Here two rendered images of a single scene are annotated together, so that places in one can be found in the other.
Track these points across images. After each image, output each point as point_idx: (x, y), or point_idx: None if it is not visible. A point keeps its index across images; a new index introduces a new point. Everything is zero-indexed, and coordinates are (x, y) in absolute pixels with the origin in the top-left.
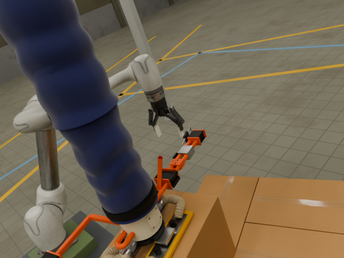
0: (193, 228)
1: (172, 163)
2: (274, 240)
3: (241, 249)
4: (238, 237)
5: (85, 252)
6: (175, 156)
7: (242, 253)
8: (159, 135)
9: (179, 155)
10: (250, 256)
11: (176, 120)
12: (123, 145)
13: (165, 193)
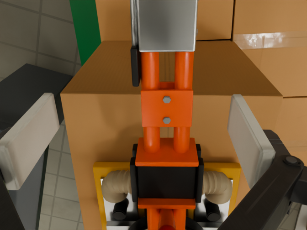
0: (246, 184)
1: (153, 120)
2: (302, 0)
3: (242, 35)
4: (232, 10)
5: (4, 184)
6: (139, 72)
7: (245, 43)
8: (55, 119)
9: (155, 62)
10: (259, 44)
11: (281, 214)
12: None
13: (122, 109)
